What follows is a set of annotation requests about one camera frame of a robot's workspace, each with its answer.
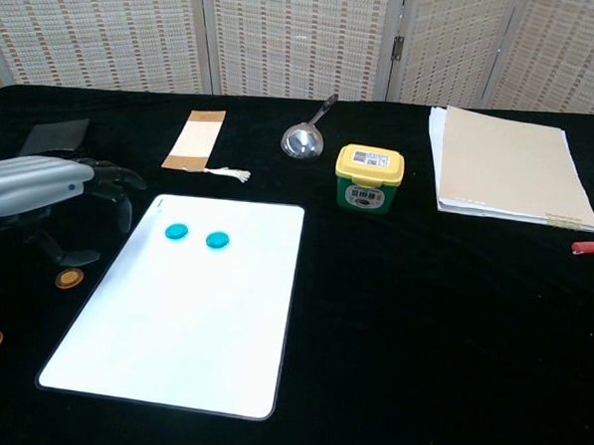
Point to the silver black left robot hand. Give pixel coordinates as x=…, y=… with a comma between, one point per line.
x=30, y=188

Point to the teal round disc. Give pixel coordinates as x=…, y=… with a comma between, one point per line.
x=218, y=239
x=177, y=232

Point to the white rectangular board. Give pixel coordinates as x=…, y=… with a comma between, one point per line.
x=182, y=316

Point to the brown white bookmark with tassel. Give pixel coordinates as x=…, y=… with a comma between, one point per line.
x=194, y=140

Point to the woven folding screen panel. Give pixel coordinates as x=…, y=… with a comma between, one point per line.
x=98, y=27
x=296, y=38
x=450, y=46
x=565, y=52

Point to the yellow lid green jar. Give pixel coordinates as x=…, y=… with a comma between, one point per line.
x=369, y=179

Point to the metal screen hinge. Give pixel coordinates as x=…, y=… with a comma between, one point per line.
x=397, y=47

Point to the black velvet tablecloth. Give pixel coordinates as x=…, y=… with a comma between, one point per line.
x=420, y=338

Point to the kraft cover notebook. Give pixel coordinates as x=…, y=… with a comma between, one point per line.
x=509, y=164

